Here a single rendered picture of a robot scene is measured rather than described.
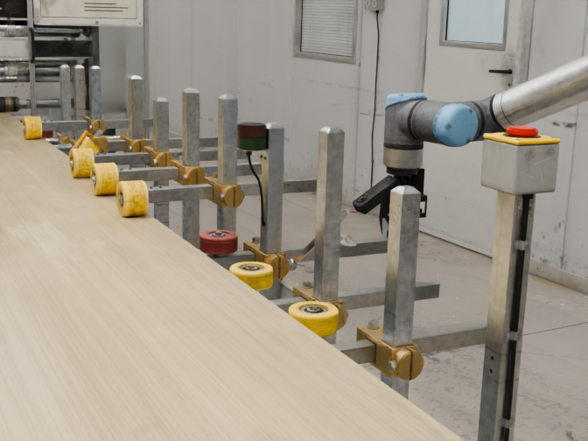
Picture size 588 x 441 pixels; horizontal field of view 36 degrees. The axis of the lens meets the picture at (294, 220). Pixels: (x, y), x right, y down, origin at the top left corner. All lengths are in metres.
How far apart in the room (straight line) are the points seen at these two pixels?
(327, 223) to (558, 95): 0.56
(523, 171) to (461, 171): 4.28
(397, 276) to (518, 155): 0.37
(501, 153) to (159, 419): 0.53
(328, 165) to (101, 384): 0.64
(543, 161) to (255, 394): 0.47
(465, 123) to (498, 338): 0.78
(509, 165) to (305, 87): 5.81
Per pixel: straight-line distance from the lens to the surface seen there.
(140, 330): 1.36
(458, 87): 5.44
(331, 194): 1.62
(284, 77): 7.22
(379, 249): 2.06
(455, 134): 1.91
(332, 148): 1.60
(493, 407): 1.27
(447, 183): 5.54
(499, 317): 1.23
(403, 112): 1.99
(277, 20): 7.32
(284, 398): 1.13
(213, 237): 1.85
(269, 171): 1.84
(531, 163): 1.16
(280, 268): 1.86
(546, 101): 1.91
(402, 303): 1.45
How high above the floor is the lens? 1.37
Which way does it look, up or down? 13 degrees down
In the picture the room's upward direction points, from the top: 2 degrees clockwise
